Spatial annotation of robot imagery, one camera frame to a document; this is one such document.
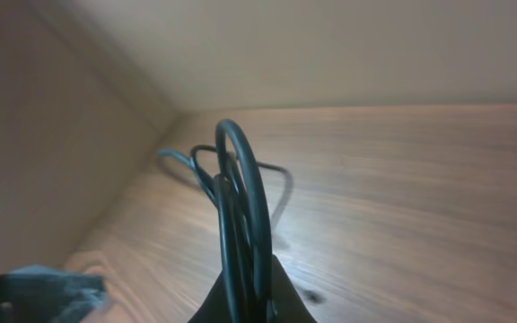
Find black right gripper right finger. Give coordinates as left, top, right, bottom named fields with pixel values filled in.
left=269, top=255, right=316, bottom=323

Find black usb cables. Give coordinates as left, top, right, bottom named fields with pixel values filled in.
left=157, top=118, right=294, bottom=323

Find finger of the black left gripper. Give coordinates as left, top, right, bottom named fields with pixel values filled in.
left=0, top=266, right=108, bottom=323

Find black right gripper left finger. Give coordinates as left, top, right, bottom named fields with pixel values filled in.
left=188, top=269, right=241, bottom=323

